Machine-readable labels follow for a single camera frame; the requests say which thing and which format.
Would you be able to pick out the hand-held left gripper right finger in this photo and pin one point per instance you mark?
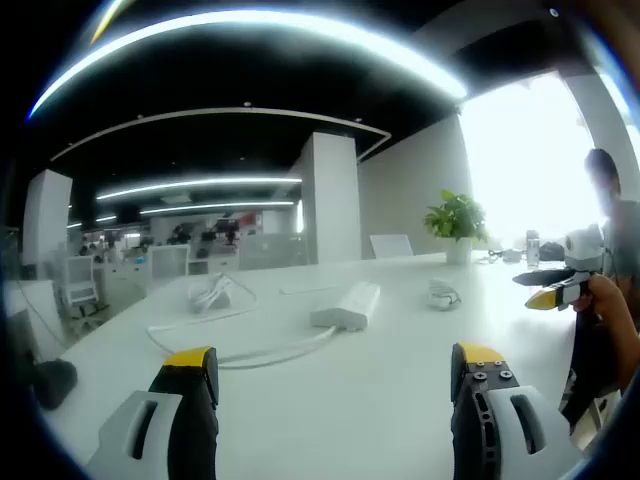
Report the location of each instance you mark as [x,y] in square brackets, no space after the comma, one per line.
[500,430]

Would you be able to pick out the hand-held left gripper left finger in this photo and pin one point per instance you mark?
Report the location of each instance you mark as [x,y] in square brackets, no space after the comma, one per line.
[150,435]

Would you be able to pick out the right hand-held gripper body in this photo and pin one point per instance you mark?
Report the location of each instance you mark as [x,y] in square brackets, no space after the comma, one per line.
[585,250]

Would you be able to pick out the white power strip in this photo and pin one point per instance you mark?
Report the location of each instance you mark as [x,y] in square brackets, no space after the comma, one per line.
[350,305]

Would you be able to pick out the white desk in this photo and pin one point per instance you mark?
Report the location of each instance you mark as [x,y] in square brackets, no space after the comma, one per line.
[350,425]

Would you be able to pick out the grey desk partition panel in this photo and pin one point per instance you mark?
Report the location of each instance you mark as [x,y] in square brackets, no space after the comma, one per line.
[272,250]
[170,260]

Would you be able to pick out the person's right hand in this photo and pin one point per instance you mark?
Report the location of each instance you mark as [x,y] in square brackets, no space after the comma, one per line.
[610,297]

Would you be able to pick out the black bag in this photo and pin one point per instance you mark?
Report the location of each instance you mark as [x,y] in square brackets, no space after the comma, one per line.
[552,251]

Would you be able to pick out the clear bottle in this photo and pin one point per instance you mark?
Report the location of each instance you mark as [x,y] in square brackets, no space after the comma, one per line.
[532,247]

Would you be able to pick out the person's own clothed body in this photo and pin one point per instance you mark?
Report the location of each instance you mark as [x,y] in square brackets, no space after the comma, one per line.
[622,235]

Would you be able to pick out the potted green plant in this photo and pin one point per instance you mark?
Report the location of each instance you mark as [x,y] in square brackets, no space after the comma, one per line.
[457,215]

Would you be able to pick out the black monitor stand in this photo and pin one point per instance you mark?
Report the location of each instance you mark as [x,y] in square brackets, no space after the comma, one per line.
[55,382]

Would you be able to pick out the white chair back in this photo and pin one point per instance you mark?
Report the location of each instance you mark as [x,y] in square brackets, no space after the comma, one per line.
[391,246]

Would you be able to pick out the white mesh office chair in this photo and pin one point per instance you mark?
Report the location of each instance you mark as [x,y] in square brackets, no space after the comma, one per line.
[80,285]

